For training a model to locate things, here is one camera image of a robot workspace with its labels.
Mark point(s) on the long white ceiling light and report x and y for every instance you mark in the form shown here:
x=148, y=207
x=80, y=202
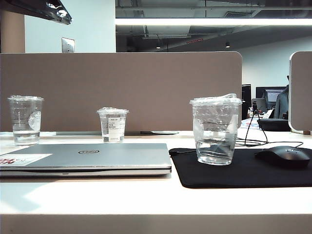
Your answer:
x=207, y=21

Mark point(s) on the black Lenovo mouse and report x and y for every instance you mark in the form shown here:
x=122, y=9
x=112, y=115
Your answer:
x=282, y=156

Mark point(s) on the open silver background laptop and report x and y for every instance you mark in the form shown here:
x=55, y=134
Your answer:
x=259, y=104

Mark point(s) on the clear cup with white label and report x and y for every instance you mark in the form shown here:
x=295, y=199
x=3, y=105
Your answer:
x=113, y=126

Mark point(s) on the clear cup with round logo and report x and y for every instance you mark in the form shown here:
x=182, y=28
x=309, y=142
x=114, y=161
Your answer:
x=24, y=122

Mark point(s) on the large clear plastic cup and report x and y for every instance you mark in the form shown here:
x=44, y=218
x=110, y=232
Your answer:
x=214, y=136

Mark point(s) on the dark computer monitor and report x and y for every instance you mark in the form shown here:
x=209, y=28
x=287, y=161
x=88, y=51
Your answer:
x=246, y=97

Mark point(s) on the metal wall switch plate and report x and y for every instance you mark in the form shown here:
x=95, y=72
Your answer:
x=68, y=44

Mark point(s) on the black zip case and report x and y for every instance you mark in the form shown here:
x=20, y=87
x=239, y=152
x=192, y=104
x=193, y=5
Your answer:
x=274, y=124

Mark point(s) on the black mouse pad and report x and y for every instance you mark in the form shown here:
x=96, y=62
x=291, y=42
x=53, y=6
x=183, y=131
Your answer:
x=243, y=175

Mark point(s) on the lit computer monitor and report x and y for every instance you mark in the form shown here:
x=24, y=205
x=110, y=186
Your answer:
x=271, y=95

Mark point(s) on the black overhead fixture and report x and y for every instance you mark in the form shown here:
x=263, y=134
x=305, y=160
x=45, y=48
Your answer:
x=44, y=11

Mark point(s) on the wide brown divider panel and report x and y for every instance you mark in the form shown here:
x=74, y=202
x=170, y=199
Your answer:
x=122, y=90

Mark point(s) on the silver Dell laptop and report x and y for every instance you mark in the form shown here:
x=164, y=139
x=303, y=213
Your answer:
x=97, y=158

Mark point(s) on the black ceiling spotlight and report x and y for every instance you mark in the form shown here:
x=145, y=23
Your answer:
x=227, y=44

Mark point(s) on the person in grey jacket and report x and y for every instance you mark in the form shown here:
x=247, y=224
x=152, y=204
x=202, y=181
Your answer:
x=282, y=104

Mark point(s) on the brown divider panel white edge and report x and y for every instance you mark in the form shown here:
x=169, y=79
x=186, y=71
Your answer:
x=302, y=92

